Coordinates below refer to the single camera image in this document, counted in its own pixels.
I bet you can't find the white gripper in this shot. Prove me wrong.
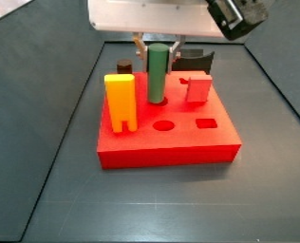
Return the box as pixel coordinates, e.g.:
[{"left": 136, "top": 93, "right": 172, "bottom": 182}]
[{"left": 87, "top": 0, "right": 222, "bottom": 72}]

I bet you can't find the green cylinder peg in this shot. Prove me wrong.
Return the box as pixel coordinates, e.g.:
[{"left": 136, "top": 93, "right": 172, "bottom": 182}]
[{"left": 147, "top": 43, "right": 168, "bottom": 103}]

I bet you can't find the red peg board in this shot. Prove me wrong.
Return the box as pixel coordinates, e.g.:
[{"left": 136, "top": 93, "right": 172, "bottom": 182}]
[{"left": 96, "top": 71, "right": 240, "bottom": 169}]

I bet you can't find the brown hexagonal peg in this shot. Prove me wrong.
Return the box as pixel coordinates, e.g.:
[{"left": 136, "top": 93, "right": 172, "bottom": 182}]
[{"left": 116, "top": 59, "right": 132, "bottom": 74}]

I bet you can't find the black curved block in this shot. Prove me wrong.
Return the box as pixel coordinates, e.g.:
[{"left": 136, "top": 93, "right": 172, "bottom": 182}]
[{"left": 171, "top": 49, "right": 214, "bottom": 73}]

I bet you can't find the yellow notched block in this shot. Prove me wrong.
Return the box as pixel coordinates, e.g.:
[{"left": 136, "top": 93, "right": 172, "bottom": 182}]
[{"left": 104, "top": 74, "right": 138, "bottom": 133}]

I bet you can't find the red rectangular block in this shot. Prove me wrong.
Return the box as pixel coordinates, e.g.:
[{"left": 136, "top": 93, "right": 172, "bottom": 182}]
[{"left": 186, "top": 74, "right": 212, "bottom": 103}]

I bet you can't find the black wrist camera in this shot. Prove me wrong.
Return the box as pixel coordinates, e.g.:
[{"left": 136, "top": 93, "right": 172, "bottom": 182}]
[{"left": 206, "top": 0, "right": 267, "bottom": 41}]

